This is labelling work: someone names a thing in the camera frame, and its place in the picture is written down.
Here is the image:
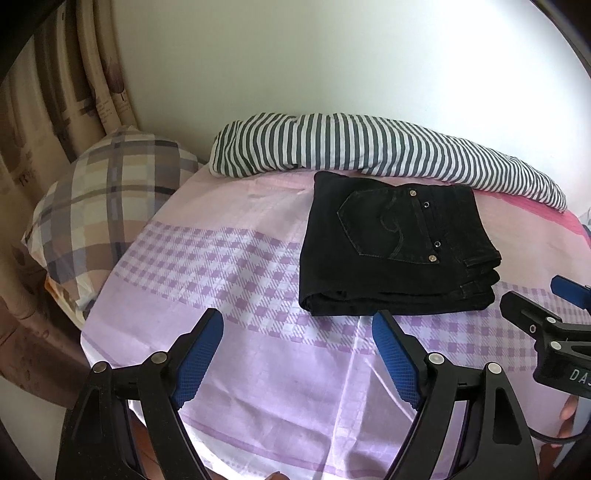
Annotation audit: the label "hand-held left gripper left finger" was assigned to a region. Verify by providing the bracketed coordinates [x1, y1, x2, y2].
[55, 308, 225, 480]

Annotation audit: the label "beige patterned curtain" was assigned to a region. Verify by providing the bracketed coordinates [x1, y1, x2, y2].
[0, 0, 139, 393]

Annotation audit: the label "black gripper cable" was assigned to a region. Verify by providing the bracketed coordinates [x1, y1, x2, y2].
[526, 427, 580, 446]

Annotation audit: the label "black pants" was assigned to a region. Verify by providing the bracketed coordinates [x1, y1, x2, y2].
[298, 171, 503, 317]

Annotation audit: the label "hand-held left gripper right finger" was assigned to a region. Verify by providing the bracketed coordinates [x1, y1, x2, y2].
[372, 310, 539, 480]

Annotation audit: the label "person's right hand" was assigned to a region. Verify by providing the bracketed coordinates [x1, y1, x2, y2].
[556, 396, 583, 439]

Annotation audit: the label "pink checked bedsheet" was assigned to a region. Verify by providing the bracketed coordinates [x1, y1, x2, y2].
[81, 164, 591, 480]

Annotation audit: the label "grey white striped blanket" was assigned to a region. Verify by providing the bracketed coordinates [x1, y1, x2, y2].
[209, 112, 568, 213]

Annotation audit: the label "beige plaid pillow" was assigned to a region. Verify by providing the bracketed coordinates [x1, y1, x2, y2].
[22, 126, 204, 319]

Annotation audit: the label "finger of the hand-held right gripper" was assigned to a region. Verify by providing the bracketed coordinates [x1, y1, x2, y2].
[551, 275, 591, 315]
[500, 290, 591, 344]

